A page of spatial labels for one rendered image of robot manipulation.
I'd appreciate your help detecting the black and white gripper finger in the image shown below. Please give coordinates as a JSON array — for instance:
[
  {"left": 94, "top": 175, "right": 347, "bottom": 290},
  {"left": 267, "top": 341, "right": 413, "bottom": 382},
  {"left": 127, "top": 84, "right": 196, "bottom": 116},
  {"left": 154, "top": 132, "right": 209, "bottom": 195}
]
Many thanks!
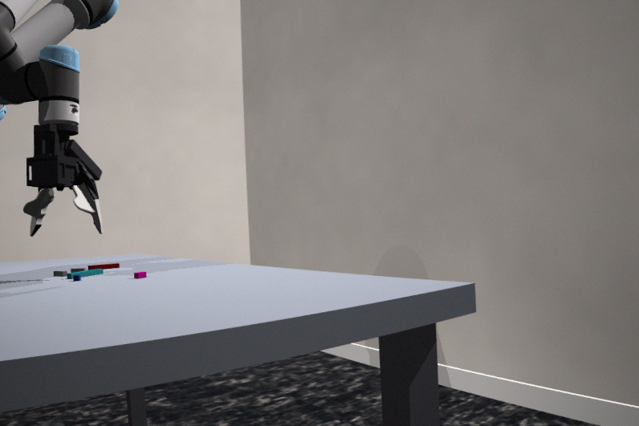
[
  {"left": 72, "top": 166, "right": 103, "bottom": 233},
  {"left": 23, "top": 188, "right": 55, "bottom": 237}
]

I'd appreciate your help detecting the red rod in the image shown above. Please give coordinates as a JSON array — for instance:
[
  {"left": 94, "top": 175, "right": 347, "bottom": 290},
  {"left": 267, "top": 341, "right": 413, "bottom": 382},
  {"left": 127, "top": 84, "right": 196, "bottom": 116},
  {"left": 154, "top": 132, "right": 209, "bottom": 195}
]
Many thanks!
[{"left": 88, "top": 263, "right": 120, "bottom": 270}]

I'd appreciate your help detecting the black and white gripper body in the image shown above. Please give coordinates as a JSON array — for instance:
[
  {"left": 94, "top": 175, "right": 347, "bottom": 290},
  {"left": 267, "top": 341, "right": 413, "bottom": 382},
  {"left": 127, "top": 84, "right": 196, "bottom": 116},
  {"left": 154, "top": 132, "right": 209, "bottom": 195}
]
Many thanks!
[{"left": 26, "top": 124, "right": 84, "bottom": 191}]

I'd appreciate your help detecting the turquoise rod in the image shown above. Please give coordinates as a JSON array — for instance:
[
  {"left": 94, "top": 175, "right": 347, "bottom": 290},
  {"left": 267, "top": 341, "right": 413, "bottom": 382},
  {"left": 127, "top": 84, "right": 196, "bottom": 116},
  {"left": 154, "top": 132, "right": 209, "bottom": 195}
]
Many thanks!
[{"left": 67, "top": 269, "right": 104, "bottom": 279}]

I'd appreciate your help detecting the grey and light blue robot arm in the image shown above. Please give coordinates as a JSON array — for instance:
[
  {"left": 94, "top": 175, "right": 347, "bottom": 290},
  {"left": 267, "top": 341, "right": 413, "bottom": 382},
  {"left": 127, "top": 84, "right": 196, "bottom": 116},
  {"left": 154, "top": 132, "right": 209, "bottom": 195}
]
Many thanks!
[{"left": 0, "top": 0, "right": 118, "bottom": 181}]

